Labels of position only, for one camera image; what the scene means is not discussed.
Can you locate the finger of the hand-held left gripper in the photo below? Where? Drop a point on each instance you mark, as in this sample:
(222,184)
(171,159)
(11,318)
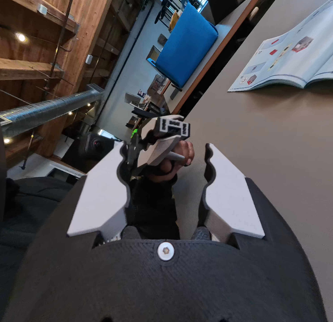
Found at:
(158,152)
(149,130)

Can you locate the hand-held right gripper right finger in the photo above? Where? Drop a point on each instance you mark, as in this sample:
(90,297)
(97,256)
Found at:
(231,197)

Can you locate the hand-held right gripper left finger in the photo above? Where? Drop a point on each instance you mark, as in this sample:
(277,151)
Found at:
(104,197)

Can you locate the red and grey brick assembly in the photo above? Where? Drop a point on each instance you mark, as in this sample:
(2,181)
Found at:
(174,128)

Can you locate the person's left forearm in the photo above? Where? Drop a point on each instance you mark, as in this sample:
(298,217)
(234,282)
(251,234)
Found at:
(153,210)

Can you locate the grey desk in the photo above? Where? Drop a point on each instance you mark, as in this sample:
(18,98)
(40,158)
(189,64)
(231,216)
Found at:
(260,145)

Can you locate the person's left hand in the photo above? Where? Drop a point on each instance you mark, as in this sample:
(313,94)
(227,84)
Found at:
(186,152)

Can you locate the green ribbon bundle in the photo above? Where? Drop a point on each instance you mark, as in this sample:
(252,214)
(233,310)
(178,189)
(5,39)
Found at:
(134,132)

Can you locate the black office chair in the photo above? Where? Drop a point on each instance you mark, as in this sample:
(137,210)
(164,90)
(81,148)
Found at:
(145,113)

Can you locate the silver monitor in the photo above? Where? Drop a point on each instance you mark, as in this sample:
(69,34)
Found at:
(132,98)

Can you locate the cardboard box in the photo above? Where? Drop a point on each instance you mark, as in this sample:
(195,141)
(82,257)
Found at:
(157,84)

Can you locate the person's black clothing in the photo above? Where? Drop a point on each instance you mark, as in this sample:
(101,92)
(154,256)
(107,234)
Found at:
(31,210)

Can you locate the grey table with wooden edge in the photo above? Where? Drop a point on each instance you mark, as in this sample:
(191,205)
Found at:
(208,67)

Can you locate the blue felt storage bin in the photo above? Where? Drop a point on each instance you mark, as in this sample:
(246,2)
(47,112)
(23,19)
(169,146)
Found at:
(187,46)

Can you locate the yellow bag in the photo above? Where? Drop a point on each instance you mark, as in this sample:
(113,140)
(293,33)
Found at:
(174,21)

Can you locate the cluster of black bar stools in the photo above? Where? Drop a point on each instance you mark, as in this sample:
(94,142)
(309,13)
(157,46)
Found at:
(166,4)

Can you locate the black panel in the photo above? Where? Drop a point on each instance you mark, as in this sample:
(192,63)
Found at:
(229,4)

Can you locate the light blue instruction booklet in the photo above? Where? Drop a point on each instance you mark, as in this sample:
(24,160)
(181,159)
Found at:
(299,54)

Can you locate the dark wall poster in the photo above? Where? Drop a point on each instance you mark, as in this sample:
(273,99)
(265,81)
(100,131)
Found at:
(141,93)

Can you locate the silver air duct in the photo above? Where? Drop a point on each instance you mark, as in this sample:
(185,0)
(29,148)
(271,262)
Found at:
(52,111)

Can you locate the framed wall picture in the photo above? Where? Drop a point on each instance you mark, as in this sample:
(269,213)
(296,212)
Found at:
(153,52)

